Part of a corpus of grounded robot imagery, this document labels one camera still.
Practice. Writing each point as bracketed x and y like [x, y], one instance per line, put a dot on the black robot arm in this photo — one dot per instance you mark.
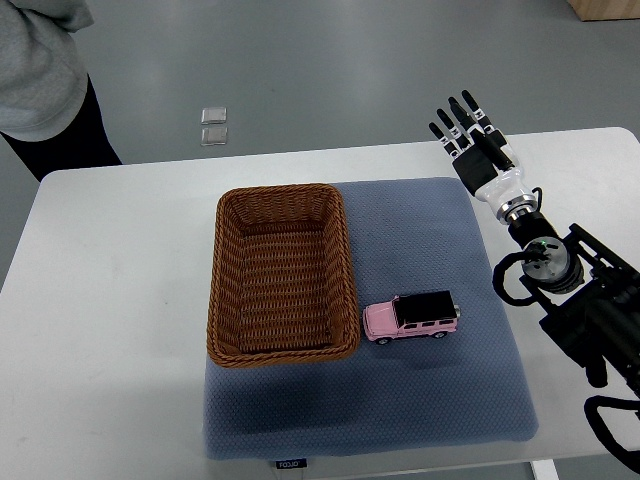
[589, 294]

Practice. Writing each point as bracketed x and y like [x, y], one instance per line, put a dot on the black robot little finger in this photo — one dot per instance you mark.
[449, 145]

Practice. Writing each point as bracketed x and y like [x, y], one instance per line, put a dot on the blue grey cushion mat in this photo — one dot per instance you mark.
[407, 236]

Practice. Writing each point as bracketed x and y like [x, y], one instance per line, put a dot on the upper silver floor plate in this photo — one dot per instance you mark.
[213, 115]

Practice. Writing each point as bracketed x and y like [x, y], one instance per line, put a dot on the wooden box corner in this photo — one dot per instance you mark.
[604, 10]

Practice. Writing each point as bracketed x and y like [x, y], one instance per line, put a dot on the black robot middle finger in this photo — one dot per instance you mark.
[463, 119]

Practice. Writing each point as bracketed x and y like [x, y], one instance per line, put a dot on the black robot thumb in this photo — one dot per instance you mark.
[490, 149]

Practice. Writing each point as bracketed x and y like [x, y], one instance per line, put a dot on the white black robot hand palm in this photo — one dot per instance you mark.
[503, 190]

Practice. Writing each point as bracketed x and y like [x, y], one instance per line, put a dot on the person in grey hoodie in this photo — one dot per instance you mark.
[50, 114]

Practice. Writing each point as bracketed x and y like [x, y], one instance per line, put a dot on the pink toy car black roof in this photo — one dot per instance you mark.
[431, 315]

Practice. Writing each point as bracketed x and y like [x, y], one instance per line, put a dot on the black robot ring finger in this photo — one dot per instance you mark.
[457, 136]

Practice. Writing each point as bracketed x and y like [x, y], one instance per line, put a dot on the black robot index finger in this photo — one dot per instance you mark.
[480, 116]

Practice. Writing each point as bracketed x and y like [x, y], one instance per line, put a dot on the brown wicker basket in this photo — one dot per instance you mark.
[283, 288]

